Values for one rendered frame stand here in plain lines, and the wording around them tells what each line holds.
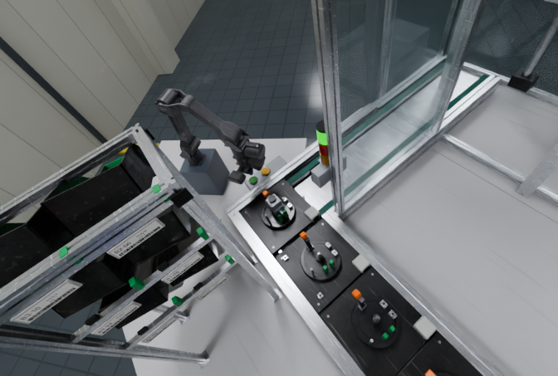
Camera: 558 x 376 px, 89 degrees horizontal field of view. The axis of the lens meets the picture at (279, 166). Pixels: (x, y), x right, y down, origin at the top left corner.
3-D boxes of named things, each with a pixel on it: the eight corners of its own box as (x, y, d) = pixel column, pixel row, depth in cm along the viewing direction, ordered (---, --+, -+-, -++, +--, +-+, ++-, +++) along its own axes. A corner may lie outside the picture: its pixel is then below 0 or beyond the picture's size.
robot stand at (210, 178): (205, 172, 151) (188, 148, 135) (230, 172, 147) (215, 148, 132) (197, 194, 143) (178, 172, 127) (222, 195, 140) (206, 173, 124)
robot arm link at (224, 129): (155, 107, 97) (162, 93, 89) (168, 91, 101) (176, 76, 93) (225, 154, 107) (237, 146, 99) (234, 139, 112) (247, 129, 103)
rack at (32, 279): (178, 315, 110) (-55, 236, 47) (252, 255, 118) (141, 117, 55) (201, 368, 98) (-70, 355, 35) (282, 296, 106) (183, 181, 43)
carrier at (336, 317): (320, 316, 92) (315, 309, 82) (371, 267, 98) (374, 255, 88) (378, 392, 78) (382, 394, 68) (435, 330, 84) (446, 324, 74)
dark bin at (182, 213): (146, 204, 83) (131, 184, 80) (187, 183, 85) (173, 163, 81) (134, 267, 58) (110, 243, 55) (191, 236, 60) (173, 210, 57)
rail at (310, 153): (231, 221, 130) (222, 210, 121) (368, 116, 150) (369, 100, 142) (237, 229, 127) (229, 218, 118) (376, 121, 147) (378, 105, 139)
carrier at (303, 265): (276, 259, 106) (267, 247, 96) (323, 219, 112) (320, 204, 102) (319, 314, 92) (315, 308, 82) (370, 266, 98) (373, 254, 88)
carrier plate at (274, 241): (241, 214, 121) (239, 212, 119) (284, 181, 126) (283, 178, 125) (273, 256, 107) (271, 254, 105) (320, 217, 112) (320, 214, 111)
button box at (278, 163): (247, 188, 134) (243, 180, 129) (281, 162, 139) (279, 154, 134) (255, 197, 130) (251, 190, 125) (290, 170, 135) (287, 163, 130)
